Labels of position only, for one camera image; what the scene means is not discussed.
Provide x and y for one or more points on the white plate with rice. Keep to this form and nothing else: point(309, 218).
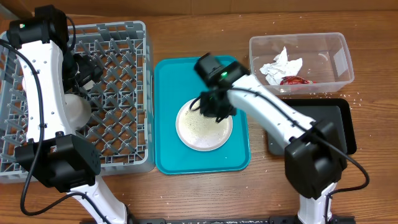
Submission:
point(199, 132)

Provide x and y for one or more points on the grey dishwasher rack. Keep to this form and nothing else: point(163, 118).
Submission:
point(121, 101)

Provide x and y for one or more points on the teal plastic tray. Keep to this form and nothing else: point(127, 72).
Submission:
point(175, 83)

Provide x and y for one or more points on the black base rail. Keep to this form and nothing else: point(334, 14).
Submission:
point(268, 220)

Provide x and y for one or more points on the clear plastic bin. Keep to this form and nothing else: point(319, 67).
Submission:
point(326, 61)

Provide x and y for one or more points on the red snack wrapper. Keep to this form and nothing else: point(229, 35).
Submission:
point(294, 80)

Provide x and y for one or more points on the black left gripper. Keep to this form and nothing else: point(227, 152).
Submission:
point(90, 70)

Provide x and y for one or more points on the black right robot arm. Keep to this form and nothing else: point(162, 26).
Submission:
point(313, 158)

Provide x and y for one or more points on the white napkin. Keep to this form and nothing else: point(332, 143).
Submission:
point(281, 68)

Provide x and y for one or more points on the black tray bin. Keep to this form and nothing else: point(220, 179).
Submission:
point(336, 110)

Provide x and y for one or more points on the grey metal bowl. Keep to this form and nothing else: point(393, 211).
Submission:
point(77, 110)

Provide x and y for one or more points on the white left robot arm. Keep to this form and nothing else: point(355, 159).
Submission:
point(53, 153)

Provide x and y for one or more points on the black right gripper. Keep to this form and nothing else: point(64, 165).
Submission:
point(228, 111)

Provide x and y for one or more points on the white plastic cup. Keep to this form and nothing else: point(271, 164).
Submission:
point(88, 86)

